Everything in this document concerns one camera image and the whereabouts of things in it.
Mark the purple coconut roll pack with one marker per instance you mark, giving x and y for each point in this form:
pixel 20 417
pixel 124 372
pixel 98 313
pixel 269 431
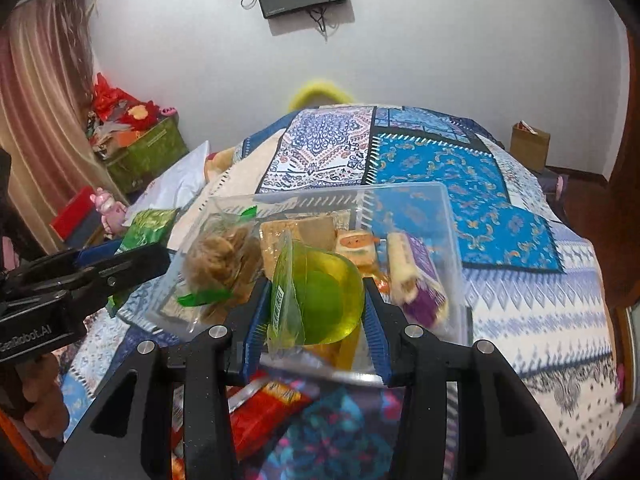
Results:
pixel 414 281

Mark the pink toy figure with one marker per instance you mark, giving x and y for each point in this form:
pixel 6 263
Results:
pixel 112 212

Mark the clear plastic storage bin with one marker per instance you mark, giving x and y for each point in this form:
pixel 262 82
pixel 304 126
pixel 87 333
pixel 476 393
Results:
pixel 420 209

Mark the round biscuit stack pack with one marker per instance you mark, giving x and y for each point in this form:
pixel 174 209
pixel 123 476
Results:
pixel 317 232

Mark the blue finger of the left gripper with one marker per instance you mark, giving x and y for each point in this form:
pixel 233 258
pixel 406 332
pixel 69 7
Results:
pixel 115 274
pixel 94 254

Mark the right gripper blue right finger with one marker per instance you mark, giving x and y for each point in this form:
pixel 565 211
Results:
pixel 384 324

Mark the white pillow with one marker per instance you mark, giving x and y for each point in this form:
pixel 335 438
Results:
pixel 175 187

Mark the yellow curved bed rail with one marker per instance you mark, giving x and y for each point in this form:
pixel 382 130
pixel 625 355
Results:
pixel 319 92

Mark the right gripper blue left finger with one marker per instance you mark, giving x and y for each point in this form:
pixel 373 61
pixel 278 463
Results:
pixel 247 324

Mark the green storage box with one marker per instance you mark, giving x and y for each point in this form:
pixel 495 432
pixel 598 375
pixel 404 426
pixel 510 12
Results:
pixel 134 167

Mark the red box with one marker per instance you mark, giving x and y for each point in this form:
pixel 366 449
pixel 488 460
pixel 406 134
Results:
pixel 78 222

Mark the person left hand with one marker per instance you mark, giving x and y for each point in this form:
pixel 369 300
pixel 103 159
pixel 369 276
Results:
pixel 48 415

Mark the green jelly cup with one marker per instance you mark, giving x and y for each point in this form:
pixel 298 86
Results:
pixel 317 297

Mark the brown wooden door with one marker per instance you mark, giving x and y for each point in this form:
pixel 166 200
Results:
pixel 623 185

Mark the red barcode snack bag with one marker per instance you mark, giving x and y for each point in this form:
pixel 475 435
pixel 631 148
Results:
pixel 256 412

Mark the striped red curtain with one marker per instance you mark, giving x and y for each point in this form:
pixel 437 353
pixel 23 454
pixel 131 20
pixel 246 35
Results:
pixel 46 94

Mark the patchwork patterned bedspread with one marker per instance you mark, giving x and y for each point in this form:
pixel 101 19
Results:
pixel 483 315

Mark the green edged cracker bag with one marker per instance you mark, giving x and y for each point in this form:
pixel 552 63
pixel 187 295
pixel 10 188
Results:
pixel 220 267

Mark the brown cardboard box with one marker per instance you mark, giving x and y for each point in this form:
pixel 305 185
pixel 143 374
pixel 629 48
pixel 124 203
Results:
pixel 529 146

